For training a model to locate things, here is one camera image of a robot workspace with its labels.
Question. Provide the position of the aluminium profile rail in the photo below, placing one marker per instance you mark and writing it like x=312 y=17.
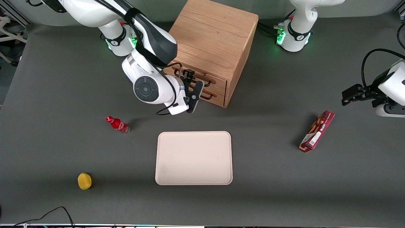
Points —
x=12 y=15
x=401 y=12

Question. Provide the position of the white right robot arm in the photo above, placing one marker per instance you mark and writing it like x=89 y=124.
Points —
x=148 y=88

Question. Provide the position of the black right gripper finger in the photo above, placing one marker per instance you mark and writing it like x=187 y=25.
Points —
x=188 y=75
x=187 y=86

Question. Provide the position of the wooden drawer cabinet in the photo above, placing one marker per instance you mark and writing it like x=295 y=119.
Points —
x=215 y=34

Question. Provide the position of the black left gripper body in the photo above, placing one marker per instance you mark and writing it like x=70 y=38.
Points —
x=372 y=92

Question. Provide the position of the beige plastic tray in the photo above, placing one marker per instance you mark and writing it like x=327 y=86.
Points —
x=193 y=158

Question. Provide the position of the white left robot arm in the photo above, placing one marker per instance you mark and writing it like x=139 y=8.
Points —
x=297 y=31

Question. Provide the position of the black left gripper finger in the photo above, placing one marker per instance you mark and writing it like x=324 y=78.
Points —
x=352 y=93
x=379 y=102

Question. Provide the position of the white metal frame stand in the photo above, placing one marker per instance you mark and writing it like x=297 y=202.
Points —
x=9 y=37

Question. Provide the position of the wooden drawer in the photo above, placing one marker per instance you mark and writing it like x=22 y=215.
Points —
x=219 y=98
x=219 y=85

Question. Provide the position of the red soda bottle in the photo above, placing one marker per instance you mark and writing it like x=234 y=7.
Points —
x=118 y=125

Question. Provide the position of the red snack box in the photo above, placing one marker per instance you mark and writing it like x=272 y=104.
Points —
x=316 y=131

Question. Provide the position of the yellow lemon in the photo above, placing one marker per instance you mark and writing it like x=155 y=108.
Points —
x=84 y=181

